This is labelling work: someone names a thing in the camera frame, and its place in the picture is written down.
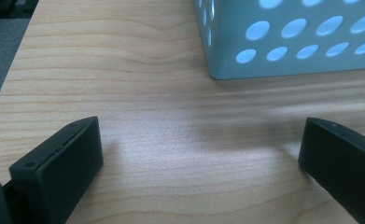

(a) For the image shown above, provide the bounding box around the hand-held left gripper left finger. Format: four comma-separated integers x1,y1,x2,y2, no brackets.
3,116,105,224

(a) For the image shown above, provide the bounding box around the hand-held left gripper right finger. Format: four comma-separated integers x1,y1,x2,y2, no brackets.
297,117,365,224

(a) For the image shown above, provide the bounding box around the light blue perforated basket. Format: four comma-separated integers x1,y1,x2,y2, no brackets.
192,0,365,80

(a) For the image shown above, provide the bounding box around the dark stand base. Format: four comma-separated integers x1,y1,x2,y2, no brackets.
0,0,40,19

